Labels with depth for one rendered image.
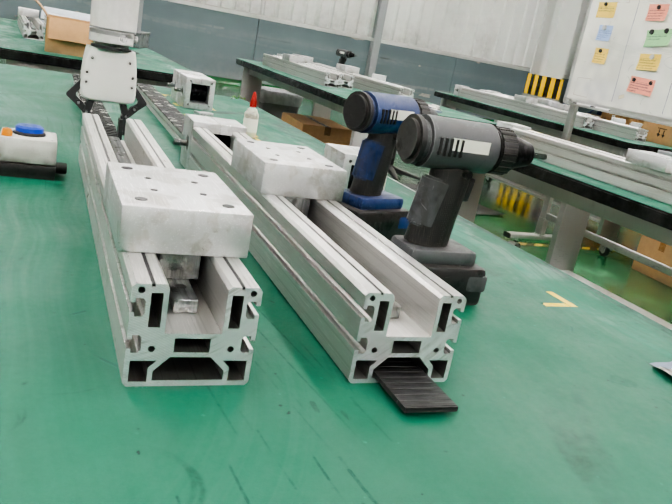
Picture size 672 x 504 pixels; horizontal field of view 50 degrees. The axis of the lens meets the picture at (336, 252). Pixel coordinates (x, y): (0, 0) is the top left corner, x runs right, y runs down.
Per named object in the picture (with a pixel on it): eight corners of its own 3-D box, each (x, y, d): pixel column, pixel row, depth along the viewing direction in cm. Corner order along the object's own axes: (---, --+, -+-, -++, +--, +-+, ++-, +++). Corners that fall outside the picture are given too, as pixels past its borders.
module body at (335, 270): (187, 172, 133) (193, 126, 130) (239, 177, 136) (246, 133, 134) (347, 383, 62) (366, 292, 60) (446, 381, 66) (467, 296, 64)
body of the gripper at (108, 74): (137, 44, 140) (132, 101, 143) (82, 35, 136) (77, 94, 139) (142, 47, 134) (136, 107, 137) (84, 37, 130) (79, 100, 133)
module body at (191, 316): (78, 161, 125) (82, 112, 123) (137, 167, 129) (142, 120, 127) (121, 386, 55) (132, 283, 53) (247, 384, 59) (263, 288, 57)
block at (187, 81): (169, 101, 227) (172, 71, 225) (204, 106, 232) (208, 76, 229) (175, 106, 219) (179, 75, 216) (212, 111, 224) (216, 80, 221)
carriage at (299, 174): (227, 184, 103) (234, 137, 101) (299, 191, 107) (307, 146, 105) (256, 215, 89) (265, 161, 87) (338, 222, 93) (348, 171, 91)
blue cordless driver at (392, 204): (314, 229, 110) (340, 85, 104) (402, 225, 123) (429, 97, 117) (347, 245, 105) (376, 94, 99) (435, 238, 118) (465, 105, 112)
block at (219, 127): (166, 160, 139) (172, 111, 137) (229, 167, 144) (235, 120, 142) (174, 171, 132) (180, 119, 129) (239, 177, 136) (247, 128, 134)
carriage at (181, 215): (100, 225, 73) (106, 160, 71) (207, 233, 78) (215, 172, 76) (113, 283, 59) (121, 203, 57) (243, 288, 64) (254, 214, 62)
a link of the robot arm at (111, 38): (136, 32, 140) (134, 48, 141) (88, 24, 136) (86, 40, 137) (141, 35, 132) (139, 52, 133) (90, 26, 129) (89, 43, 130)
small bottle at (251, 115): (246, 138, 183) (252, 92, 180) (238, 135, 186) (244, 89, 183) (258, 139, 186) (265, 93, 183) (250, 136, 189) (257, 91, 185)
